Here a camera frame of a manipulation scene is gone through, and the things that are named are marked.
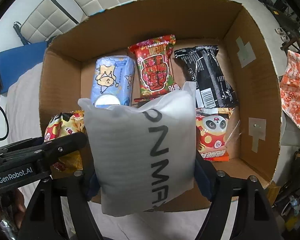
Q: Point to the blue foam mat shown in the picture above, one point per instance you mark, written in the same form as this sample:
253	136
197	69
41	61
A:
22	60

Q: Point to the cardboard box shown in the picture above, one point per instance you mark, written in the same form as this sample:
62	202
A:
252	85

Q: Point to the dark wooden chair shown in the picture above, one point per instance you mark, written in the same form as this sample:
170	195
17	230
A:
296	43

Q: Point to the black snack packet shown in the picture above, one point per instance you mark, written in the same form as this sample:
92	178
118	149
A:
205	75

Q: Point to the white shoe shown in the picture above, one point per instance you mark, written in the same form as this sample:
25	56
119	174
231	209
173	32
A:
285	37
279	30

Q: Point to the black storage box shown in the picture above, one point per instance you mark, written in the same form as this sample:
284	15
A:
280	4

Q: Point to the red snack packet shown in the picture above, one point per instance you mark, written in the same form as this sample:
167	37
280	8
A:
155	67

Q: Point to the grey bed sheet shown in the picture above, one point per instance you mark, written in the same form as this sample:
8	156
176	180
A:
22	100

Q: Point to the blue tissue pack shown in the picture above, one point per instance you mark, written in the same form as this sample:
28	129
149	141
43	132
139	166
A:
112	80

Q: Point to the orange panda snack packet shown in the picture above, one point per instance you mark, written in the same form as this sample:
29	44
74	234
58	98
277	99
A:
212	135

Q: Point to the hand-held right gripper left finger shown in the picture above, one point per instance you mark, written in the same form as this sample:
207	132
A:
92	185

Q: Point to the orange floral blanket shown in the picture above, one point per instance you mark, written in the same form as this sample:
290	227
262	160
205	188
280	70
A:
296	92

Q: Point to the yellow snack packet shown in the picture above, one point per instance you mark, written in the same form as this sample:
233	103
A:
67	125

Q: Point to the white foam pouch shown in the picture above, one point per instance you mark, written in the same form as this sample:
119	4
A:
140	155

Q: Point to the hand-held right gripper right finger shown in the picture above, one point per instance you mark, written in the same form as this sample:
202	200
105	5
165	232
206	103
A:
205	182

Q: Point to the clear plastic bottle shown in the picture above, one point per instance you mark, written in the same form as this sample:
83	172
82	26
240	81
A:
293	203

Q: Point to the person's left hand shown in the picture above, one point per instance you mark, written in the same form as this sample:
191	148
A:
20	206

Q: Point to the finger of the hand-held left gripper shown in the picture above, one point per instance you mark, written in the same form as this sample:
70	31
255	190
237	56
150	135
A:
60	146

